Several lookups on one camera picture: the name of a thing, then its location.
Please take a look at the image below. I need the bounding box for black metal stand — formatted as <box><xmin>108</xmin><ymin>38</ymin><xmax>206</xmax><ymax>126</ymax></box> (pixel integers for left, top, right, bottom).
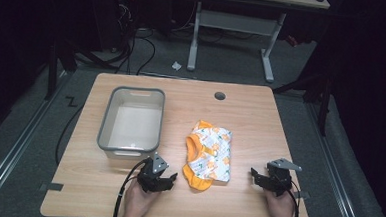
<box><xmin>270</xmin><ymin>71</ymin><xmax>335</xmax><ymax>138</ymax></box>
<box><xmin>43</xmin><ymin>35</ymin><xmax>62</xmax><ymax>102</ymax></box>

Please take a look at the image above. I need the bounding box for thin black floor cable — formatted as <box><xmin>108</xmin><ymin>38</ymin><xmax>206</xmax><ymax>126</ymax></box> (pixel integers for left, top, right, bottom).
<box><xmin>54</xmin><ymin>102</ymin><xmax>86</xmax><ymax>168</ymax></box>

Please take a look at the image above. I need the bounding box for grey tape piece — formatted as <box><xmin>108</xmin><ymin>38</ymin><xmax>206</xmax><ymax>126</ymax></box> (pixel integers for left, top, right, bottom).
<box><xmin>292</xmin><ymin>190</ymin><xmax>312</xmax><ymax>201</ymax></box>
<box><xmin>38</xmin><ymin>182</ymin><xmax>65</xmax><ymax>193</ymax></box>

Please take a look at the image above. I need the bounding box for person's left hand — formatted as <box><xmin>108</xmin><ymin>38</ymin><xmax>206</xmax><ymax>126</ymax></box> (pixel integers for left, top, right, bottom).
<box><xmin>121</xmin><ymin>177</ymin><xmax>162</xmax><ymax>217</ymax></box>

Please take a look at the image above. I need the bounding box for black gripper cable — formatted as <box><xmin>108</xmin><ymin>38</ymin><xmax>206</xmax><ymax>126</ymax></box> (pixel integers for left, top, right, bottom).
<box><xmin>286</xmin><ymin>179</ymin><xmax>302</xmax><ymax>217</ymax></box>
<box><xmin>111</xmin><ymin>157</ymin><xmax>149</xmax><ymax>217</ymax></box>

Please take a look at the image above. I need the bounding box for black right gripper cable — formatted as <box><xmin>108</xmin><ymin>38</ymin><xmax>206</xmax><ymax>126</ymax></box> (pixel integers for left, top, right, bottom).
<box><xmin>286</xmin><ymin>179</ymin><xmax>302</xmax><ymax>217</ymax></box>

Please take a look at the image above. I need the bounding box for bundle of black floor cables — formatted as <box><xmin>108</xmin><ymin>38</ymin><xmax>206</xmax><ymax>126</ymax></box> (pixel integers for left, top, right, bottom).
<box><xmin>72</xmin><ymin>0</ymin><xmax>160</xmax><ymax>77</ymax></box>

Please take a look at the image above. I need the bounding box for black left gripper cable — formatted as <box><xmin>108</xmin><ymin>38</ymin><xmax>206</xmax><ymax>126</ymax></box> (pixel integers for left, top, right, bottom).
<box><xmin>111</xmin><ymin>157</ymin><xmax>149</xmax><ymax>217</ymax></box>

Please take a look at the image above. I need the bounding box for folded orange and white garment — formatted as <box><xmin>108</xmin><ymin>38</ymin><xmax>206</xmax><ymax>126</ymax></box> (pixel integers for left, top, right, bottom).
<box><xmin>180</xmin><ymin>118</ymin><xmax>234</xmax><ymax>194</ymax></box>

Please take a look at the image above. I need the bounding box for person's right hand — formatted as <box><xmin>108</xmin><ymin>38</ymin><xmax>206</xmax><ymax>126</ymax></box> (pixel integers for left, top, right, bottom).
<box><xmin>262</xmin><ymin>188</ymin><xmax>298</xmax><ymax>217</ymax></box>

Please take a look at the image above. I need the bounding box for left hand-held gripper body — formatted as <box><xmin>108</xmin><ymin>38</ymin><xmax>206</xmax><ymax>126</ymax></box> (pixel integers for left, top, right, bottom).
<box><xmin>136</xmin><ymin>151</ymin><xmax>171</xmax><ymax>194</ymax></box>

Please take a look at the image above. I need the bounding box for metal floor rail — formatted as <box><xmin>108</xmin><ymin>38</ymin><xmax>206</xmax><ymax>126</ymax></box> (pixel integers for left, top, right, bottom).
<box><xmin>299</xmin><ymin>101</ymin><xmax>371</xmax><ymax>217</ymax></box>
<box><xmin>0</xmin><ymin>67</ymin><xmax>73</xmax><ymax>217</ymax></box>

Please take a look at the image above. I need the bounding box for white-legged wooden desk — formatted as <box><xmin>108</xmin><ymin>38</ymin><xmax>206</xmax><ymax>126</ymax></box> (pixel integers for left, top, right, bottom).
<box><xmin>184</xmin><ymin>0</ymin><xmax>331</xmax><ymax>87</ymax></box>

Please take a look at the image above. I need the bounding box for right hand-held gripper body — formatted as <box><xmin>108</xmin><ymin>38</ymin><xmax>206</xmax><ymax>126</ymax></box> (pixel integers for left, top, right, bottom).
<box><xmin>263</xmin><ymin>156</ymin><xmax>303</xmax><ymax>199</ymax></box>

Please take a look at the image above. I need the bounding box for black computer tower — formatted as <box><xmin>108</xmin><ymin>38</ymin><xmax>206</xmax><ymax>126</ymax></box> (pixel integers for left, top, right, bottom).
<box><xmin>86</xmin><ymin>0</ymin><xmax>139</xmax><ymax>53</ymax></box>

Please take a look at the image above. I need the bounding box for white bin with grey rim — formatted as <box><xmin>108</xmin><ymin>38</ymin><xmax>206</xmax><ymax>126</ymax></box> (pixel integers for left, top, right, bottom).
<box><xmin>95</xmin><ymin>85</ymin><xmax>167</xmax><ymax>163</ymax></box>

